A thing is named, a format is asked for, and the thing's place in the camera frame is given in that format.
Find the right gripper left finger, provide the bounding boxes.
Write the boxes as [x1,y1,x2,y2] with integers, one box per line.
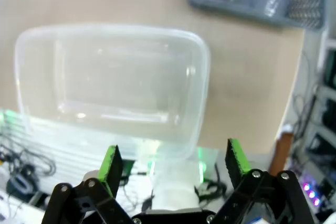
[43,144,132,224]

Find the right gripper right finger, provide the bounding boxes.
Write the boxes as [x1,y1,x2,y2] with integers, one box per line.
[209,138,320,224]

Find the dark mesh plastic basket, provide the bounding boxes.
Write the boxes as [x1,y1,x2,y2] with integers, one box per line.
[183,0,326,29]

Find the brown wooden board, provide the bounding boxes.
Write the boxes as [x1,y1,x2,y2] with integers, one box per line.
[269,131,294,179]

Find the clear plastic bin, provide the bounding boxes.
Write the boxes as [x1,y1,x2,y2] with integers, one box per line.
[14,23,212,161]

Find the metal equipment rack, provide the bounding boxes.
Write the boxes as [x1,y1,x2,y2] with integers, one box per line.
[293,28,336,210]

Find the white ribbed base plate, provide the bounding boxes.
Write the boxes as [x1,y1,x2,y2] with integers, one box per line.
[0,107,161,209]

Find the black cable bundle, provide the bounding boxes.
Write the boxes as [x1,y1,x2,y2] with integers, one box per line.
[0,126,57,201]

